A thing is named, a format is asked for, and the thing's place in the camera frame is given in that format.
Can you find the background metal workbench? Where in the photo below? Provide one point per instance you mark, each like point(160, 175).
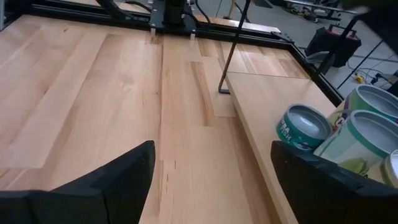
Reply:
point(320, 7)

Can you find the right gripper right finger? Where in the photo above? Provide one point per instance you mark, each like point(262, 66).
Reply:
point(326, 199)

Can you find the black aluminium table frame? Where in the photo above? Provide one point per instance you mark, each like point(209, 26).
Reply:
point(77, 14)

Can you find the black equipment case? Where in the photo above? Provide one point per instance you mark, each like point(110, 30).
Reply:
point(335, 46)

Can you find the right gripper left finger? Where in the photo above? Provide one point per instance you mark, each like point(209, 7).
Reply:
point(93, 202)

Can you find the short teal tuna can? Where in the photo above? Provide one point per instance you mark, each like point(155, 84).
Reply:
point(298, 130)

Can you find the wooden shelf with black legs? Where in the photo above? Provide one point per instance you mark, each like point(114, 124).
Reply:
point(264, 99)

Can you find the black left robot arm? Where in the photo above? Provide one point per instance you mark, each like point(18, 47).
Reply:
point(174, 9)

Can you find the can with purple yellow label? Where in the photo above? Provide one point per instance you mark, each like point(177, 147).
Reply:
point(370, 99)

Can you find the can with tan label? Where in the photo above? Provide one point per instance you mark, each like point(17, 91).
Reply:
point(392, 169)

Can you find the can with pale green label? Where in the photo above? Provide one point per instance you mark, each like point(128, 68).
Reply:
point(351, 149)

